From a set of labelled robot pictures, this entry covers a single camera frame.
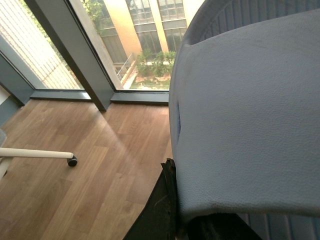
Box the left gripper black camera left finger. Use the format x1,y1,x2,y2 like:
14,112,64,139
124,158,177,240

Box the white chair leg with caster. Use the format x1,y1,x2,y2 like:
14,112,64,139
0,147,78,179

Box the left gripper black camera right finger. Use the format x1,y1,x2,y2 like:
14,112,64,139
183,213,261,240

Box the light blue slide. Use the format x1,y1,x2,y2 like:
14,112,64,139
169,0,320,240

